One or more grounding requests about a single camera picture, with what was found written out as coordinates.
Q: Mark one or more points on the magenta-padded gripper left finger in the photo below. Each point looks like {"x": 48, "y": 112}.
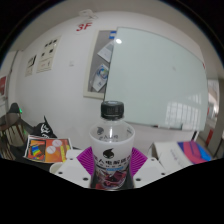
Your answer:
{"x": 75, "y": 168}

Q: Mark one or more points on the small white wall poster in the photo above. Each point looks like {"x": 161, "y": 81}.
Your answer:
{"x": 31, "y": 65}

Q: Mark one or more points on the black bag with white print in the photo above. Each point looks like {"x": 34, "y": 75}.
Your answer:
{"x": 45, "y": 129}

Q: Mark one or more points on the blue and white cardboard box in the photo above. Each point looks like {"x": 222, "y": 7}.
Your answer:
{"x": 180, "y": 155}

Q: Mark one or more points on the colourful printed booklet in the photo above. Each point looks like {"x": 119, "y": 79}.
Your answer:
{"x": 46, "y": 149}

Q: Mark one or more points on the dark wooden chair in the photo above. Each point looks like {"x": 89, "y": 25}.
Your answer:
{"x": 11, "y": 130}

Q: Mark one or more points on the large white wall poster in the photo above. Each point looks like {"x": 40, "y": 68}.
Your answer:
{"x": 48, "y": 55}

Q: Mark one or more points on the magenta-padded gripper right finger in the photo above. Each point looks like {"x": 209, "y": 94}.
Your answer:
{"x": 146, "y": 170}

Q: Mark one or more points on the grey notice board with papers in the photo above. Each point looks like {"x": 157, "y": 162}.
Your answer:
{"x": 96, "y": 66}

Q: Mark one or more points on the large whiteboard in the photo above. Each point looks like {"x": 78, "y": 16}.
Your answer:
{"x": 156, "y": 76}

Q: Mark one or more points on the clear plastic drink bottle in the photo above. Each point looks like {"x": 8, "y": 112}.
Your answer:
{"x": 111, "y": 143}

